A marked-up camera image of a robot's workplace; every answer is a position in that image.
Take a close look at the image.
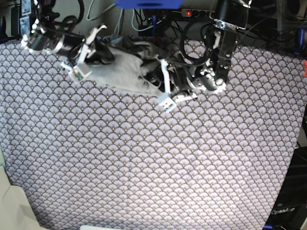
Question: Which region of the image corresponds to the white panel bottom left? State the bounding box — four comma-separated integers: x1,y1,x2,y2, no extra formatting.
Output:
0,166,41,230

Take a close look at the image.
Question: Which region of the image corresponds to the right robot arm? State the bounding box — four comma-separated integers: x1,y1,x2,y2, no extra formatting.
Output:
19,0,115,82

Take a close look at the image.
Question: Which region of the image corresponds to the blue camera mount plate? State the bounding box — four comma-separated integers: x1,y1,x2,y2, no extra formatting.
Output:
116,0,182,9

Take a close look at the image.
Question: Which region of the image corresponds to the blue orange table clamp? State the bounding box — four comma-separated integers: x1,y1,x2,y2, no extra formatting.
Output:
152,15,159,38

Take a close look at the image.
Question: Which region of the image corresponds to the black OpenArm box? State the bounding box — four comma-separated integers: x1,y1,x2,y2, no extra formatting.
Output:
263,147,307,230

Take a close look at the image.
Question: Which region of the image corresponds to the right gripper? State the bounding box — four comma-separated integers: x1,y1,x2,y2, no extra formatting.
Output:
61,23,115,72

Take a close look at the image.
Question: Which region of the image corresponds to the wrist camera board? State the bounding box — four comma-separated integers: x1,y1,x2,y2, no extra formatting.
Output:
68,63,92,83
157,92,177,113

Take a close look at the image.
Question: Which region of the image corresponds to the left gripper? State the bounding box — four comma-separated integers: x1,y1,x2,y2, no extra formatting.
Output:
145,56,198,104

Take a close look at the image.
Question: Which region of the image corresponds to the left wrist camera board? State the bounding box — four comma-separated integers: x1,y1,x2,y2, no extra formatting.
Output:
157,92,177,113

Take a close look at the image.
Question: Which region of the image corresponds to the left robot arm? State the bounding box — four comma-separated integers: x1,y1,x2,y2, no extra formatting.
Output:
153,0,251,113

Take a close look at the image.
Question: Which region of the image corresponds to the light blue cable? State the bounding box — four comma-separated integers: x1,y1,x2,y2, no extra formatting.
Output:
86,0,126,36

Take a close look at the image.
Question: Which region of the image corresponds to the black power strip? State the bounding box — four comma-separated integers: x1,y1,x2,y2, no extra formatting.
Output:
179,9,211,18

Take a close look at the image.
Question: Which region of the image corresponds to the purple fan-pattern tablecloth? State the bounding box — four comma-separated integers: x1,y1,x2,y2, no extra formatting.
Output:
0,43,307,230

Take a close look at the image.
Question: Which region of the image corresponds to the light grey T-shirt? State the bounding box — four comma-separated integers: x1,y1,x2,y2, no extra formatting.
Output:
85,35,170,97

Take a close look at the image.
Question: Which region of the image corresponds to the blue clamp right side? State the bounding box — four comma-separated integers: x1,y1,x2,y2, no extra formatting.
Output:
295,29,305,55

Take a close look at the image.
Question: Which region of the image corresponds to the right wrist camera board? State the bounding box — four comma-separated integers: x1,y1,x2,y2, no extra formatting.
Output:
68,63,92,83

